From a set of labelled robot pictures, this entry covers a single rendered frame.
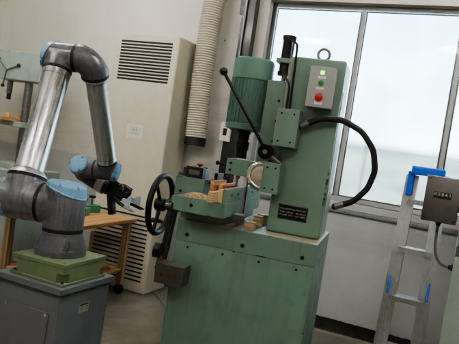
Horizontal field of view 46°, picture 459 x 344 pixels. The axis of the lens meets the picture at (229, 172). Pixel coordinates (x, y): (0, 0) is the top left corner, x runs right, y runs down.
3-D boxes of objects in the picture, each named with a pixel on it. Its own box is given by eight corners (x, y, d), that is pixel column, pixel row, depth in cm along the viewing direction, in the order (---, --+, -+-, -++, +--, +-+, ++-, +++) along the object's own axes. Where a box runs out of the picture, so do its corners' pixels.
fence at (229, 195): (257, 195, 267) (259, 183, 267) (260, 195, 267) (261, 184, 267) (221, 203, 210) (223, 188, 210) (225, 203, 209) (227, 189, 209)
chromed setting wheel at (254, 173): (244, 188, 226) (249, 158, 226) (274, 192, 223) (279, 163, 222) (243, 188, 223) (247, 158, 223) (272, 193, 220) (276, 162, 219)
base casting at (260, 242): (209, 227, 266) (212, 209, 266) (326, 250, 250) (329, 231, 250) (174, 239, 223) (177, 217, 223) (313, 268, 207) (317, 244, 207)
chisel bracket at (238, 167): (229, 176, 243) (231, 158, 243) (259, 181, 239) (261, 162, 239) (223, 177, 236) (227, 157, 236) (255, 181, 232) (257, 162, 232)
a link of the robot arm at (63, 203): (74, 233, 197) (78, 184, 196) (29, 226, 199) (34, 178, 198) (89, 226, 212) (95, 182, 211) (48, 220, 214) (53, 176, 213)
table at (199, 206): (200, 197, 276) (202, 185, 276) (258, 207, 268) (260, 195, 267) (150, 205, 218) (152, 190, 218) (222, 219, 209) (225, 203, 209)
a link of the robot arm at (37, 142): (27, 217, 197) (76, 35, 218) (-18, 210, 199) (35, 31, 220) (44, 226, 211) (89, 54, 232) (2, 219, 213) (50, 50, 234)
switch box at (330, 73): (307, 107, 219) (313, 67, 218) (331, 110, 216) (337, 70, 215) (304, 106, 213) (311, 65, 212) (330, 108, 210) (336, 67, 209)
